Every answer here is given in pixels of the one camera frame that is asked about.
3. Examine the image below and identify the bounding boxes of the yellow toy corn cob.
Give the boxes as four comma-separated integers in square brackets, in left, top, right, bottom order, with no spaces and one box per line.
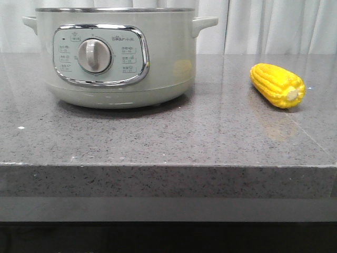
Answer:
[250,63,306,109]

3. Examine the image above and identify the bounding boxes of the pale green electric cooking pot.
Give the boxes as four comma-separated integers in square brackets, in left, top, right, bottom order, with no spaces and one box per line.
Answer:
[22,7,219,109]

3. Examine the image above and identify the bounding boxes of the white curtain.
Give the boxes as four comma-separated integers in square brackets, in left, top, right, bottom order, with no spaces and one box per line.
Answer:
[1,1,336,54]

